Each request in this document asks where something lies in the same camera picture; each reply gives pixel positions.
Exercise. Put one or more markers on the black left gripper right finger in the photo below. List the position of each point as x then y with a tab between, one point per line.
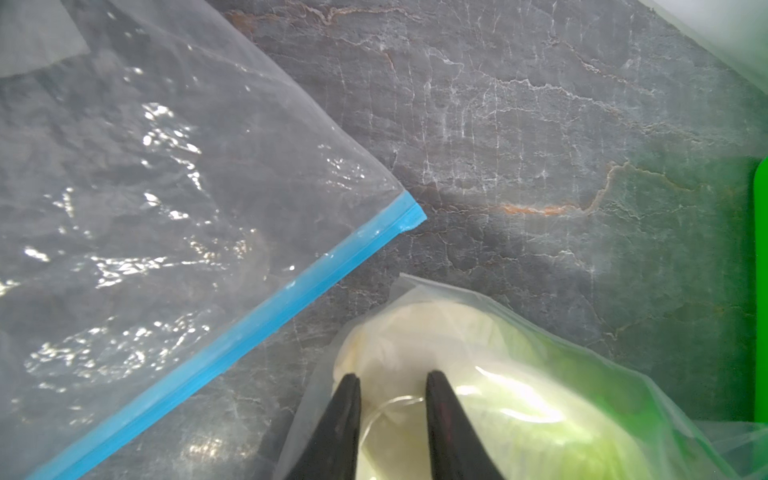
455	450

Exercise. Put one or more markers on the green plastic basket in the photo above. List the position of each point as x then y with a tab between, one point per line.
760	227

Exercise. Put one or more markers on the clear zip-top bag blue seal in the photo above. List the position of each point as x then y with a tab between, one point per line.
676	446

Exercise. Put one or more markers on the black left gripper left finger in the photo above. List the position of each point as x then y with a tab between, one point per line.
332	450

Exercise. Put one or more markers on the chinese cabbage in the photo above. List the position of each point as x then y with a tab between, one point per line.
531	426

